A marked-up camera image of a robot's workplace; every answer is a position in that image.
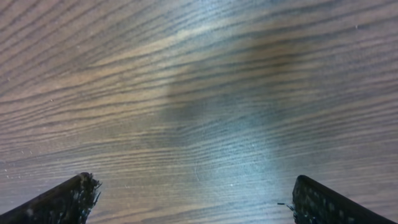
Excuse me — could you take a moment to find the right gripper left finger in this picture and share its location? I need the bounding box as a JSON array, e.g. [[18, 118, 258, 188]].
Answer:
[[1, 172, 102, 224]]

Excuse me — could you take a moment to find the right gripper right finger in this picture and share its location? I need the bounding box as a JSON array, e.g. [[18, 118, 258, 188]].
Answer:
[[290, 175, 396, 224]]

